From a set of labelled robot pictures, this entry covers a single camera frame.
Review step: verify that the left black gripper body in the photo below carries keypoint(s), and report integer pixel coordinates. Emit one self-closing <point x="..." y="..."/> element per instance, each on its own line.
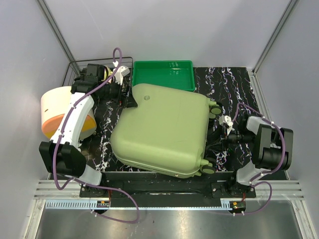
<point x="113" y="91"/>

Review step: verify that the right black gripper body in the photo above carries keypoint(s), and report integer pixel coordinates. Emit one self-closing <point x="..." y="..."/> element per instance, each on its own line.
<point x="239" y="137"/>

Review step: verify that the green hard-shell suitcase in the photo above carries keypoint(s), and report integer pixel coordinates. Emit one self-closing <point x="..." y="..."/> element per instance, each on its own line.
<point x="166" y="132"/>

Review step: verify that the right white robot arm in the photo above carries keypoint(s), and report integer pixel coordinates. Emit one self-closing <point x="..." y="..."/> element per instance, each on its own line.
<point x="272" y="148"/>

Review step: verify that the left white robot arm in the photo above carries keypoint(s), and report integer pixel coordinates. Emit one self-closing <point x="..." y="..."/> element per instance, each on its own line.
<point x="60" y="154"/>

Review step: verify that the yellow plastic bottle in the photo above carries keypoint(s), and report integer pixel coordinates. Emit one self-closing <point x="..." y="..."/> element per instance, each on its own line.
<point x="107" y="73"/>

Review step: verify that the green plastic tray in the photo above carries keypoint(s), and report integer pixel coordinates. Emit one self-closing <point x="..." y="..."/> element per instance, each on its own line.
<point x="177" y="74"/>

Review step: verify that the white orange cylindrical container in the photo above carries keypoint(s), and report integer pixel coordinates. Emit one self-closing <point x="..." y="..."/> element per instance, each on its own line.
<point x="54" y="104"/>

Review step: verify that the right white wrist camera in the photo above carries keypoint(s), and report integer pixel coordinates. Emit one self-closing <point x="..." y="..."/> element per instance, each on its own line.
<point x="226" y="121"/>

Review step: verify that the black wire rack basket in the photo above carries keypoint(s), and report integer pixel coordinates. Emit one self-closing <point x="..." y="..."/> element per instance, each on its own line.
<point x="75" y="68"/>

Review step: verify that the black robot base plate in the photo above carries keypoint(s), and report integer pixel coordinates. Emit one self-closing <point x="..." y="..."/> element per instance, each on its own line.
<point x="216" y="185"/>

